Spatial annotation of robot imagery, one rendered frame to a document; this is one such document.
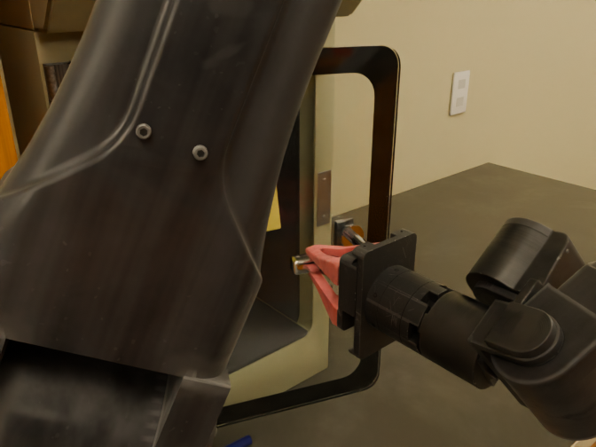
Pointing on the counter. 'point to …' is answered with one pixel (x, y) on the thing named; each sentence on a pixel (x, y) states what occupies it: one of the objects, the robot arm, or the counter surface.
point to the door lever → (353, 234)
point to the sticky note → (274, 215)
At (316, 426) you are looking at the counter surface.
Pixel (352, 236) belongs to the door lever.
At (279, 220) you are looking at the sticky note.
